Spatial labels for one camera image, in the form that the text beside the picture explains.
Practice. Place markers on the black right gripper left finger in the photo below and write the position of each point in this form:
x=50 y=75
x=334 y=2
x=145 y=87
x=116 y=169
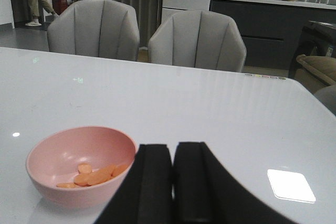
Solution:
x=145 y=195

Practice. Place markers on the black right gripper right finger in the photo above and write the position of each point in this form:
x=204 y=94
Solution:
x=225 y=183

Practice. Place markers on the orange ham slices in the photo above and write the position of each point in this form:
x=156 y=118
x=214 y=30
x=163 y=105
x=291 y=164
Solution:
x=86 y=177

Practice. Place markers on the pink bowl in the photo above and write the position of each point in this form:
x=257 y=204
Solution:
x=54 y=162

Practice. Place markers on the right beige upholstered chair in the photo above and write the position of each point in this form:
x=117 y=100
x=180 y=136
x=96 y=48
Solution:
x=198 y=39

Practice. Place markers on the beige upholstered chair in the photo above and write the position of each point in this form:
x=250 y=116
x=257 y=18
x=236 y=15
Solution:
x=96 y=28
x=198 y=39

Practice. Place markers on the left beige upholstered chair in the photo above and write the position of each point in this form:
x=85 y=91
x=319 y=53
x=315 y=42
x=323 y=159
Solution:
x=96 y=28

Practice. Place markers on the grey kitchen counter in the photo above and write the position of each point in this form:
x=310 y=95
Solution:
x=271 y=28

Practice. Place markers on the red trash bin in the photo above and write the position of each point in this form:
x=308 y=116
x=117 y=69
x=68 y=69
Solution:
x=59 y=6

